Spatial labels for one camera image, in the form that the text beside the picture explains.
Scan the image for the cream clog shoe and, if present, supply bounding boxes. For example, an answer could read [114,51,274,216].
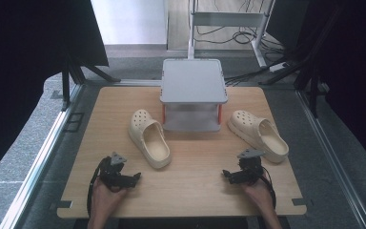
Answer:
[128,109,173,170]
[227,109,290,164]

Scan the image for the white metal stand frame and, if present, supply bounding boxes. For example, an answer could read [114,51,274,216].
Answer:
[187,0,277,69]

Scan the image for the black floor cables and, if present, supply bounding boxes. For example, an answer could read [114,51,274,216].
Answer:
[193,0,287,87]

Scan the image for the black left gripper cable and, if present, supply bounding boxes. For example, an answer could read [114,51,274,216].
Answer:
[86,156,109,218]

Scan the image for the white power strip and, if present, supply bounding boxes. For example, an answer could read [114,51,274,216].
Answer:
[269,62,290,73]

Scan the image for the person's left hand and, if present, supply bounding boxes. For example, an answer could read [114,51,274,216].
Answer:
[90,177,129,220]

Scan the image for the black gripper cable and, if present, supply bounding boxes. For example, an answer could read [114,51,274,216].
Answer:
[86,156,109,218]
[260,165,278,210]

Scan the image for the grey two-tier shoe rack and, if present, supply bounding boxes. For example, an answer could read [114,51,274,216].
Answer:
[159,58,229,134]

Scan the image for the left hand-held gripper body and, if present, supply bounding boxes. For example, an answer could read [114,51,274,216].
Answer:
[98,151,132,193]

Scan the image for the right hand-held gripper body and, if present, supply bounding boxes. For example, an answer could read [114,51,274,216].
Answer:
[236,148,266,186]

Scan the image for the black stand legs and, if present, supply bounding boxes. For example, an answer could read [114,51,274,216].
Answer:
[60,52,122,113]
[257,47,332,118]

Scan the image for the black curtain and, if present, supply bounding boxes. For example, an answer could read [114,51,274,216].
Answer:
[266,0,366,176]
[0,0,110,187]

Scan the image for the person's right hand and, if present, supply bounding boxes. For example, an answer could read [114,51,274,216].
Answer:
[240,177,276,218]

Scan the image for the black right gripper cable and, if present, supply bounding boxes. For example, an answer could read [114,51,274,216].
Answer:
[260,165,278,210]

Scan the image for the aluminium rail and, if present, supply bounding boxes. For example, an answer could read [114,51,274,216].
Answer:
[295,90,366,229]
[0,83,84,229]

